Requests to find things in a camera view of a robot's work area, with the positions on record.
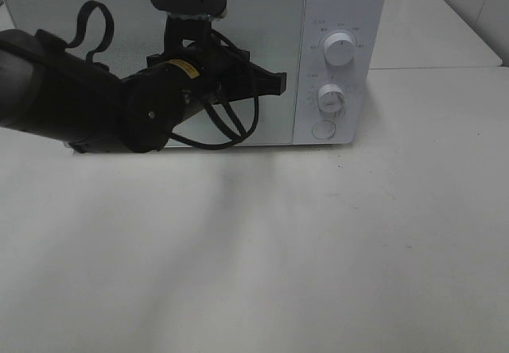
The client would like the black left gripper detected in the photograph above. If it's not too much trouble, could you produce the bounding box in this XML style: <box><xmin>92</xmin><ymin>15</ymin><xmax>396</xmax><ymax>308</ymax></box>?
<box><xmin>146</xmin><ymin>17</ymin><xmax>287</xmax><ymax>102</ymax></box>

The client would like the white microwave door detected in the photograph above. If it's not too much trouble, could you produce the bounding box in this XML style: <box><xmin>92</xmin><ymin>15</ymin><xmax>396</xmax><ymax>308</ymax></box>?
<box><xmin>3</xmin><ymin>0</ymin><xmax>304</xmax><ymax>145</ymax></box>

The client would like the round white door button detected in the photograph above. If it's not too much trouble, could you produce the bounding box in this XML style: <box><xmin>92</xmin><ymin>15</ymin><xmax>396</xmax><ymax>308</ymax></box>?
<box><xmin>312</xmin><ymin>120</ymin><xmax>336</xmax><ymax>139</ymax></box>

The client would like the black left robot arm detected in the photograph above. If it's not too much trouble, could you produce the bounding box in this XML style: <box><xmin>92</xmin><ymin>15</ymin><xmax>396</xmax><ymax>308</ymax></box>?
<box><xmin>1</xmin><ymin>19</ymin><xmax>286</xmax><ymax>153</ymax></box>

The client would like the lower white timer knob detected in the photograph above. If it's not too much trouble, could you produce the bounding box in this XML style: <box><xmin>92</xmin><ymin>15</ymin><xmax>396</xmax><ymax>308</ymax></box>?
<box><xmin>317</xmin><ymin>83</ymin><xmax>346</xmax><ymax>114</ymax></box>

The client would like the white microwave oven body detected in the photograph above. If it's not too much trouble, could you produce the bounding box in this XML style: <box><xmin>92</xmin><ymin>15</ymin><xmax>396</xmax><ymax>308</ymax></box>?
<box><xmin>4</xmin><ymin>0</ymin><xmax>384</xmax><ymax>145</ymax></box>

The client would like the upper white power knob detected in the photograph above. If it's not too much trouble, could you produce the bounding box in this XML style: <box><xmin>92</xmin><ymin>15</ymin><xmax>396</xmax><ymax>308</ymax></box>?
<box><xmin>322</xmin><ymin>30</ymin><xmax>356</xmax><ymax>67</ymax></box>

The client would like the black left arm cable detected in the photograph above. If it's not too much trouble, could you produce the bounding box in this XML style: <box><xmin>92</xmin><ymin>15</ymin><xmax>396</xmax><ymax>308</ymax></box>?
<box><xmin>65</xmin><ymin>0</ymin><xmax>262</xmax><ymax>150</ymax></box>

